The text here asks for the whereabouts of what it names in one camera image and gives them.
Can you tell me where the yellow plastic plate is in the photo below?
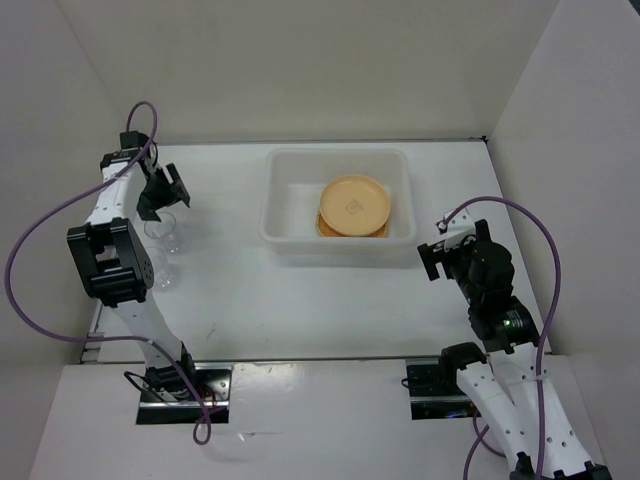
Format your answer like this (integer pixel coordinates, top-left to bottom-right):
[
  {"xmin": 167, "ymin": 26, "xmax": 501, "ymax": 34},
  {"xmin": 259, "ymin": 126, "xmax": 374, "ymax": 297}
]
[{"xmin": 318, "ymin": 174, "xmax": 391, "ymax": 237}]

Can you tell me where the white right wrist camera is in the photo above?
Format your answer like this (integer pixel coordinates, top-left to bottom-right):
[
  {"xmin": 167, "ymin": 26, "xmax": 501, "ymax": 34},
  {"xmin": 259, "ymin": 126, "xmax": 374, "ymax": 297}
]
[{"xmin": 436, "ymin": 209, "xmax": 476, "ymax": 251}]

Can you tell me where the clear plastic cup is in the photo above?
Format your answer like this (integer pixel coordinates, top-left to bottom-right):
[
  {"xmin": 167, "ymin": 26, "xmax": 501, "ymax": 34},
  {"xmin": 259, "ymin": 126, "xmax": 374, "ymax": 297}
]
[
  {"xmin": 146, "ymin": 246, "xmax": 176, "ymax": 290},
  {"xmin": 143, "ymin": 212, "xmax": 181, "ymax": 253}
]

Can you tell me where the translucent white plastic bin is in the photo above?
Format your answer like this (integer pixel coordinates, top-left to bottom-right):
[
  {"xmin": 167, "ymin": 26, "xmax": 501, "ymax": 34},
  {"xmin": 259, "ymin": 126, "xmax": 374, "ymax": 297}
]
[{"xmin": 259, "ymin": 148, "xmax": 418, "ymax": 256}]

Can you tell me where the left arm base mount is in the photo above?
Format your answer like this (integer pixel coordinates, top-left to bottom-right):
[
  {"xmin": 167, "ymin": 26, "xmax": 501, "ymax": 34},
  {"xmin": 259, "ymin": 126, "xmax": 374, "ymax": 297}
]
[{"xmin": 124, "ymin": 363, "xmax": 232, "ymax": 425}]

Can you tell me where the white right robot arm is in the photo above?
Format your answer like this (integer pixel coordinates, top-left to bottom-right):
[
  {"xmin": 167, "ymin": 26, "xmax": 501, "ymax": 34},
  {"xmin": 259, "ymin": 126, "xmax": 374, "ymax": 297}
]
[{"xmin": 418, "ymin": 212, "xmax": 611, "ymax": 479}]

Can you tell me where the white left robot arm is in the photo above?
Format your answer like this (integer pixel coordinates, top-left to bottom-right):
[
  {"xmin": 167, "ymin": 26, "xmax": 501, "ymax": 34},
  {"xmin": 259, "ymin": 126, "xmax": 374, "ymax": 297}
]
[{"xmin": 67, "ymin": 130, "xmax": 199, "ymax": 401}]

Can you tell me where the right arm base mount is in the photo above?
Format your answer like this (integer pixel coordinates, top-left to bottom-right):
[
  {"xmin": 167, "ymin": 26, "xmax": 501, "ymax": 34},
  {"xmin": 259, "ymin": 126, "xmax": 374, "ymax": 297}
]
[{"xmin": 400, "ymin": 356, "xmax": 475, "ymax": 421}]

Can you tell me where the square woven bamboo tray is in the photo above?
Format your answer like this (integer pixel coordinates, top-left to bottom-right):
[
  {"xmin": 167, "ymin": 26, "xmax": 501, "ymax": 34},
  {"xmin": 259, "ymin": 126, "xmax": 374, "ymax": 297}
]
[{"xmin": 314, "ymin": 209, "xmax": 390, "ymax": 240}]

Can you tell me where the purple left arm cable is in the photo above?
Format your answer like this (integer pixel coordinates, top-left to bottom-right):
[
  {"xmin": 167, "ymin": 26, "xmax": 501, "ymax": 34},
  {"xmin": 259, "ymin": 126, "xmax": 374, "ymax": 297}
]
[{"xmin": 3, "ymin": 101, "xmax": 214, "ymax": 446}]

